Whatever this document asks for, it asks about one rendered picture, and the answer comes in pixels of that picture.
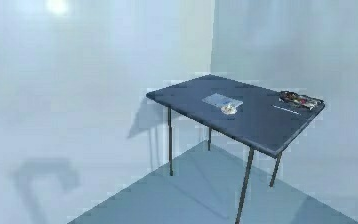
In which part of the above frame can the tray of colourful items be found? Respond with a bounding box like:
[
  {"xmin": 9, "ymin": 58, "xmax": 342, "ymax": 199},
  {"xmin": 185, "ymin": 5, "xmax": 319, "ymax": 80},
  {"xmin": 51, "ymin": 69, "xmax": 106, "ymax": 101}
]
[{"xmin": 278, "ymin": 90, "xmax": 325, "ymax": 111}]

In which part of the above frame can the small white round object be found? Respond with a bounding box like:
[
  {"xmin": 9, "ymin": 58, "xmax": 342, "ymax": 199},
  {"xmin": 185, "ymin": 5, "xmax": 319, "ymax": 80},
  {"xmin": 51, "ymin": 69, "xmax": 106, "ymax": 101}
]
[{"xmin": 220, "ymin": 103, "xmax": 238, "ymax": 116}]

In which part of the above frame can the dark blue table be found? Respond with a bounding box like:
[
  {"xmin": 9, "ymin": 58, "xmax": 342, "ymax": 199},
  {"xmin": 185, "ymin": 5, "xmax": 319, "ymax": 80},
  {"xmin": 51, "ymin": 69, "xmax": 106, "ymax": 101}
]
[{"xmin": 145, "ymin": 73, "xmax": 326, "ymax": 224}]

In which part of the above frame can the thin white pen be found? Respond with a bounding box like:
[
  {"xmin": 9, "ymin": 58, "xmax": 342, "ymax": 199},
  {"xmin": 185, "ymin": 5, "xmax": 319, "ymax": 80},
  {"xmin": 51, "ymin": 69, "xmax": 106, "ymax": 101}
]
[{"xmin": 272, "ymin": 104, "xmax": 302, "ymax": 116}]

